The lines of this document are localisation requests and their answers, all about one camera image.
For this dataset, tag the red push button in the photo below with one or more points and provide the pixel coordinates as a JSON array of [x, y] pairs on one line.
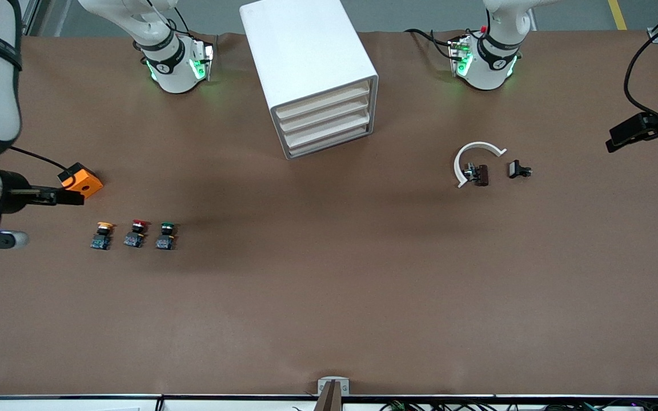
[[135, 234]]

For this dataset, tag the grey table edge bracket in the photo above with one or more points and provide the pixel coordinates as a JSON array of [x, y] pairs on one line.
[[333, 383]]

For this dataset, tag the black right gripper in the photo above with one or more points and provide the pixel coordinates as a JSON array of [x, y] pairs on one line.
[[11, 189]]

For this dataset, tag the small black component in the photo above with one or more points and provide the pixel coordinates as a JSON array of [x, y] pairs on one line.
[[516, 169]]

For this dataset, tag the brown and metal component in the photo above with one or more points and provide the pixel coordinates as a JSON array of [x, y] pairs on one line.
[[481, 174]]

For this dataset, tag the yellow push button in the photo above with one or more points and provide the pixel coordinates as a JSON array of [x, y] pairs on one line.
[[102, 235]]

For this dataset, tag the white table edge rail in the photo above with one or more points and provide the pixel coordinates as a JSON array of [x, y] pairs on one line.
[[49, 404]]

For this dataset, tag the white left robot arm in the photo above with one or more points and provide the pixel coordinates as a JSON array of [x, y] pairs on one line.
[[486, 73]]

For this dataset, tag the white curved plastic piece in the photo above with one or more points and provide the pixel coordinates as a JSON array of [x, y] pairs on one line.
[[480, 145]]

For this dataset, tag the orange and black button box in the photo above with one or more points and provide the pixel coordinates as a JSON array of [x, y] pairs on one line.
[[90, 181]]

